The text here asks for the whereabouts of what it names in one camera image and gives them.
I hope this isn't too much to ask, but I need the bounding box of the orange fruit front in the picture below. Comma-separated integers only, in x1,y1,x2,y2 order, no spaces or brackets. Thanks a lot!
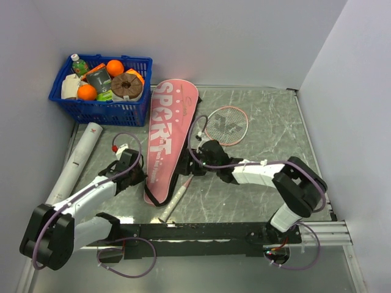
77,84,97,101

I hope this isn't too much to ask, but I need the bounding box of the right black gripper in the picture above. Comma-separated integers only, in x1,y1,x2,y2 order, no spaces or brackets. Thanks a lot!
175,148,219,176

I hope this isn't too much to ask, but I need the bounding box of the white shuttlecock tube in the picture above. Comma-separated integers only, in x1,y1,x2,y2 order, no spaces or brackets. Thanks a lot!
46,122,103,205

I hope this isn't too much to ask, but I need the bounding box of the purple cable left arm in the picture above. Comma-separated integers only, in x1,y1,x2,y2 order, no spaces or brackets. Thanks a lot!
31,132,143,271

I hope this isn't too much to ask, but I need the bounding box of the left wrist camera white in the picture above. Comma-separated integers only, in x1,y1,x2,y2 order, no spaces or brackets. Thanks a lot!
112,143,129,160

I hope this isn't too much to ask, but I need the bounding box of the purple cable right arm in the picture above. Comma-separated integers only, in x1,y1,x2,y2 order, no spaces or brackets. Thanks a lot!
187,114,327,214

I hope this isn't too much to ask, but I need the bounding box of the blue plastic basket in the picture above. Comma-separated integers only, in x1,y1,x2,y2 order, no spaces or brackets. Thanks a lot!
48,54,153,127

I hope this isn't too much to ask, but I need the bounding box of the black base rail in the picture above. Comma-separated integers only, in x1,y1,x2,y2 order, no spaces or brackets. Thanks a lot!
84,222,309,261

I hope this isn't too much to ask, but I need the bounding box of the black product box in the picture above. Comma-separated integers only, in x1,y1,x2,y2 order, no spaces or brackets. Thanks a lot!
86,68,112,94

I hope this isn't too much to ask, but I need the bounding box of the brown round cake pack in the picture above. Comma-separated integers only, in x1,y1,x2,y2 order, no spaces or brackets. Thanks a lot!
111,73,144,102

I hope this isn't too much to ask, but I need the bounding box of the purple cable base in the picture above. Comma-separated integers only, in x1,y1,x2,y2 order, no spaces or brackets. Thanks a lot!
265,222,321,272
96,236,157,279

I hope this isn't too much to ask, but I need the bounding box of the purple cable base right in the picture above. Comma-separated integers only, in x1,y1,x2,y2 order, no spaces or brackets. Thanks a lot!
265,222,321,272

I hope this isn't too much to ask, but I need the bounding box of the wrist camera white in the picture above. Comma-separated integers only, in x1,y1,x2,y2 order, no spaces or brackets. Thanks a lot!
112,143,129,160
195,131,210,148

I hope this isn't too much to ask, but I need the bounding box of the orange snack box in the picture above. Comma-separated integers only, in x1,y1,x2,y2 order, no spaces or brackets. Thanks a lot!
126,68,145,85

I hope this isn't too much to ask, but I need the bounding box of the pink racket bag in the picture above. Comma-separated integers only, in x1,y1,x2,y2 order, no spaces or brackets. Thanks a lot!
144,79,199,207

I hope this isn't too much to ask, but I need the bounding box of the orange fruit rear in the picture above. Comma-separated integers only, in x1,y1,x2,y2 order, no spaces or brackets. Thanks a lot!
106,60,125,77

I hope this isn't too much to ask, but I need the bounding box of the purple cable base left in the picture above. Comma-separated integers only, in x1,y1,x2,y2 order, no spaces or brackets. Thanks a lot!
96,236,157,279

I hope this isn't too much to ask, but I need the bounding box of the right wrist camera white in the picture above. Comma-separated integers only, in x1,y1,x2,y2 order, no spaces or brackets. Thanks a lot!
195,131,210,148

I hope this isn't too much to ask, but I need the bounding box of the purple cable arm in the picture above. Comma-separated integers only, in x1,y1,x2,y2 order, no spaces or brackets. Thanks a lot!
187,114,327,214
31,132,143,271

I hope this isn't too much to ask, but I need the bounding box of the cream paper bag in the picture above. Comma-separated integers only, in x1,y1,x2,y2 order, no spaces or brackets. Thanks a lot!
61,74,81,99

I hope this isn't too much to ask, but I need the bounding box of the orange fruit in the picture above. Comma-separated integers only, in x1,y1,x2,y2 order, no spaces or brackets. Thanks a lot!
77,84,97,101
106,60,125,77

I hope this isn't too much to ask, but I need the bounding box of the orange flat box rear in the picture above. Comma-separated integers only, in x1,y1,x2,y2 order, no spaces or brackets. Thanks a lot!
80,63,106,81

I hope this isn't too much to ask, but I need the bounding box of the green drink bottle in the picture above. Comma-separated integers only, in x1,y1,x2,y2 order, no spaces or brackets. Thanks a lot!
71,54,90,77

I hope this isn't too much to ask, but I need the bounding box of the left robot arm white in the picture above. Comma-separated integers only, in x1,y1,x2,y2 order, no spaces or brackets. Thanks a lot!
19,148,146,270

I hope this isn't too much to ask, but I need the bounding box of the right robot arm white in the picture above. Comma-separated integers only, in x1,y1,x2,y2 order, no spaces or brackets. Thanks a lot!
188,140,327,243

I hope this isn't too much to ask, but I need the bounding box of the badminton racket pink shaft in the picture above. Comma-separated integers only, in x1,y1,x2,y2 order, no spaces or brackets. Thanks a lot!
158,106,249,223

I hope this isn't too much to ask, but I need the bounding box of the green small box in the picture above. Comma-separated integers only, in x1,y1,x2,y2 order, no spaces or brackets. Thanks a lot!
96,90,113,101

